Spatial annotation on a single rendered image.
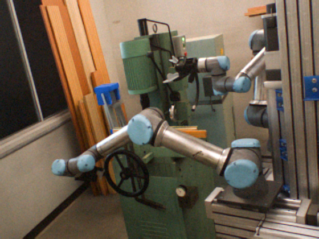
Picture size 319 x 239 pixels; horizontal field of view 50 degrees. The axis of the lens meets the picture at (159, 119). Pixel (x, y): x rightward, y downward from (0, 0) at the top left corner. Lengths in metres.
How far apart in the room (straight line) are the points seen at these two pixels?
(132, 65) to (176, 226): 1.00
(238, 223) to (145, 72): 0.98
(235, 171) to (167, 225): 1.00
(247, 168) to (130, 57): 1.02
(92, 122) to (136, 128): 2.08
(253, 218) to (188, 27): 3.10
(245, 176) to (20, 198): 2.17
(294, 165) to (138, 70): 0.99
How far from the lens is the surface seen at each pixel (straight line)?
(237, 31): 4.22
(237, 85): 1.65
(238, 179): 1.32
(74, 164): 1.63
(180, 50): 2.25
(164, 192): 2.10
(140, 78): 2.01
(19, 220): 3.12
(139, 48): 2.00
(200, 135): 2.02
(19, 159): 3.08
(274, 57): 1.57
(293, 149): 1.57
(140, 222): 2.31
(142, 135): 1.36
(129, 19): 4.55
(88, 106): 3.41
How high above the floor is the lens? 1.55
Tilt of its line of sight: 15 degrees down
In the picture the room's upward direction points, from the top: 10 degrees counter-clockwise
